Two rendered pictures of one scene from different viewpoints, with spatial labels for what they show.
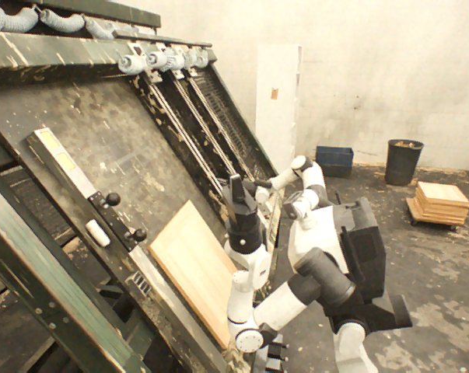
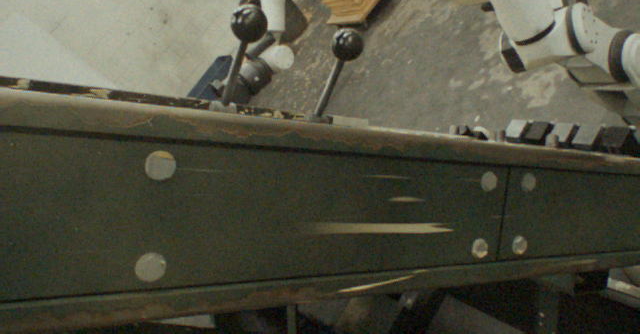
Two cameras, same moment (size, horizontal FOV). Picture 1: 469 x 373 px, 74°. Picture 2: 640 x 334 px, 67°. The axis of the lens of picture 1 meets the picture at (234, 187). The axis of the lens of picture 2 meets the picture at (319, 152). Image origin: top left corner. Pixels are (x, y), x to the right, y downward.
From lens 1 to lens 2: 0.72 m
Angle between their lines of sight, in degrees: 25
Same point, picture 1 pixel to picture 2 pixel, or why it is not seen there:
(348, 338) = not seen: outside the picture
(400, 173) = (289, 18)
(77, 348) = (575, 230)
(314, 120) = (145, 83)
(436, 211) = not seen: outside the picture
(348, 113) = (166, 33)
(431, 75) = not seen: outside the picture
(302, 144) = not seen: hidden behind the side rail
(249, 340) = (586, 21)
